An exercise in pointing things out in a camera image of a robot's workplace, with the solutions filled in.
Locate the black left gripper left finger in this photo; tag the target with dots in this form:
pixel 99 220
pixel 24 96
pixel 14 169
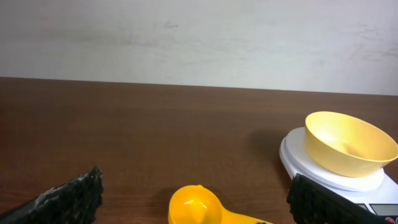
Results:
pixel 76 201

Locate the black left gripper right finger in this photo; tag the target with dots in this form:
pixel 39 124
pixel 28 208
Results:
pixel 312 203

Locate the yellow plastic measuring scoop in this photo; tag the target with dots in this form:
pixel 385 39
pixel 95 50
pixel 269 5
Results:
pixel 195 204

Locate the yellow plastic bowl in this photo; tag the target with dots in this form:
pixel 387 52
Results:
pixel 347 145

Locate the white digital kitchen scale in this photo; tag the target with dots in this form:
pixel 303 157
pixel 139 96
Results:
pixel 376 193

